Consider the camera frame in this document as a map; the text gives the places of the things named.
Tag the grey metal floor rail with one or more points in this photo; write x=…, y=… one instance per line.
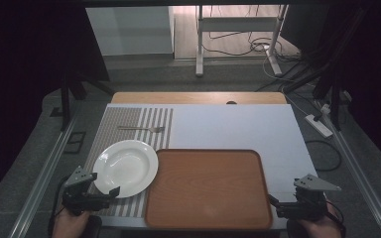
x=360, y=178
x=41, y=181

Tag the black rectangular floor frame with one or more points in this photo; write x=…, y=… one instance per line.
x=75, y=142

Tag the white round plate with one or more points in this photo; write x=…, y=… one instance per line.
x=125, y=167

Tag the white foam board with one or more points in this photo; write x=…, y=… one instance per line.
x=238, y=127

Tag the person's right hand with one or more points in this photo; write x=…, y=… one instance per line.
x=324, y=228

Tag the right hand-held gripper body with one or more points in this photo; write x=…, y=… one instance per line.
x=311, y=198

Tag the person's left hand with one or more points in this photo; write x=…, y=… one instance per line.
x=68, y=226

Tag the light wooden table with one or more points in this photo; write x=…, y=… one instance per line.
x=178, y=97

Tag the silver metal fork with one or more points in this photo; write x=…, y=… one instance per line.
x=139, y=128

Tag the grey striped placemat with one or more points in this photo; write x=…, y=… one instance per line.
x=122, y=122

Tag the black metal stand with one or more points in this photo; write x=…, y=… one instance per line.
x=330, y=82
x=71, y=89

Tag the brown wooden tray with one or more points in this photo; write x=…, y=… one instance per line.
x=208, y=191

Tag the white cabinet panel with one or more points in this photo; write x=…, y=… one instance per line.
x=129, y=31

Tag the white metal desk frame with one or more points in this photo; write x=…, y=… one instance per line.
x=238, y=23

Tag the white power strip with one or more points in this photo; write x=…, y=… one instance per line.
x=318, y=126

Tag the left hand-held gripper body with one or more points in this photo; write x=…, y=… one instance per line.
x=76, y=195

